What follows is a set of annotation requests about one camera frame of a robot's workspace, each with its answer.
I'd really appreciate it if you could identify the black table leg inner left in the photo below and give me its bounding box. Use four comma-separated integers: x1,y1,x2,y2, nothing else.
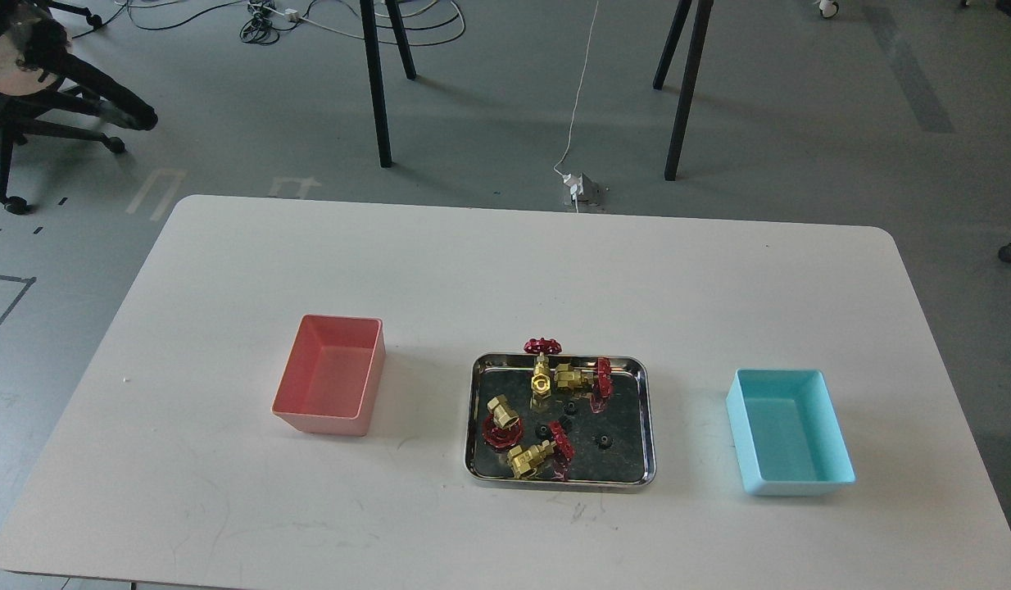
385,0,417,81

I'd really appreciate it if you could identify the light blue plastic box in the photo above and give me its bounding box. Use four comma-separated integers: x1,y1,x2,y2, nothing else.
725,369,857,497

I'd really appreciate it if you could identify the black floor cables bundle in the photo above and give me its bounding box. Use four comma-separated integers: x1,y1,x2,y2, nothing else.
71,0,467,47

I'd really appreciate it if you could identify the black table leg inner right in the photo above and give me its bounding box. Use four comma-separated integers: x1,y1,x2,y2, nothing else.
652,0,693,90

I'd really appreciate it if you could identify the white cable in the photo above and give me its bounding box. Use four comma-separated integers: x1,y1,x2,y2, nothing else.
553,0,601,177

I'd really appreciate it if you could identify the black office chair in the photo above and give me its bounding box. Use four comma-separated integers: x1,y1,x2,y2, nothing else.
0,1,158,216

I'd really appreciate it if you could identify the white floor power adapter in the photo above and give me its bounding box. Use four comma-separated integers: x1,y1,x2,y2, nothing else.
561,173,610,213

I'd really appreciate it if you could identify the black table leg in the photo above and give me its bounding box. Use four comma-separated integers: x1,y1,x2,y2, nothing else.
359,1,392,169
385,0,417,81
664,1,714,182
652,0,693,90

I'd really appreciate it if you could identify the brass valve red handwheel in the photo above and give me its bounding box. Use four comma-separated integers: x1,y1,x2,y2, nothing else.
524,338,562,406
482,395,524,452
553,357,614,400
506,420,576,479

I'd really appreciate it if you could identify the brass valve front red handwheel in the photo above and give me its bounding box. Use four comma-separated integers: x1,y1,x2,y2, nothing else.
506,420,576,479

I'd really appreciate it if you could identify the pink plastic box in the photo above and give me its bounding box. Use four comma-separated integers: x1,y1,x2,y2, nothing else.
272,314,386,437

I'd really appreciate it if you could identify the brass valve upright red handwheel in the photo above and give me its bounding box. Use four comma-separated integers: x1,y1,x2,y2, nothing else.
524,338,562,406

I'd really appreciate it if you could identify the shiny metal tray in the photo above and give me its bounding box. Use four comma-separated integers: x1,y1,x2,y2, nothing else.
465,352,655,487

